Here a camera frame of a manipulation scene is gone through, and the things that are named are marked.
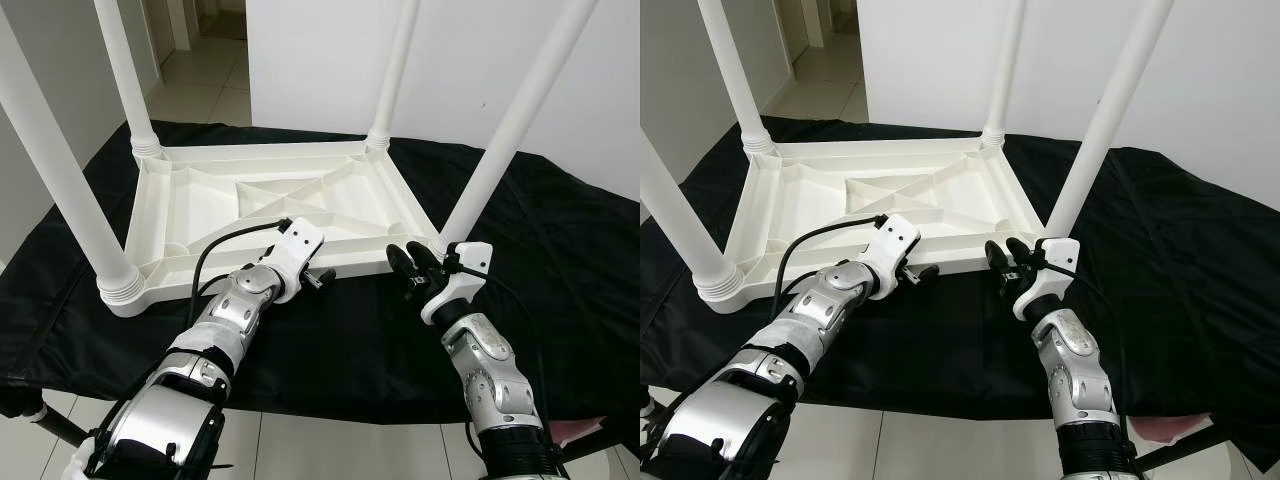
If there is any white plastic table top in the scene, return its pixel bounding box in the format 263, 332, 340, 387
100, 138, 451, 318
700, 135, 1051, 313

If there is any white plastic table leg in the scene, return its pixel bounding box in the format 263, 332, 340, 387
0, 10, 148, 306
640, 130, 746, 301
697, 0, 776, 156
365, 0, 423, 153
980, 0, 1028, 149
1043, 0, 1176, 241
93, 0, 163, 158
438, 0, 601, 256

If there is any large pink towel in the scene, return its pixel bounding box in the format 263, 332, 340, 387
550, 415, 606, 441
1130, 412, 1216, 441

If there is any black metal table leg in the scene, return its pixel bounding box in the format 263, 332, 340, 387
555, 420, 623, 468
0, 395, 91, 446
1135, 425, 1216, 471

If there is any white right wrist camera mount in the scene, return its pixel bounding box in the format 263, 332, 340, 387
1012, 238, 1081, 321
420, 242, 494, 326

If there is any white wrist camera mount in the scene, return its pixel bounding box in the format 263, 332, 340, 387
1012, 238, 1081, 321
262, 220, 326, 303
420, 242, 494, 326
862, 213, 921, 299

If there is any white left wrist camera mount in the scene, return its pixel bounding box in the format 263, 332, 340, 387
862, 213, 921, 299
262, 220, 326, 303

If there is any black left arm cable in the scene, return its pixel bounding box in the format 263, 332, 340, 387
772, 213, 889, 301
188, 218, 291, 301

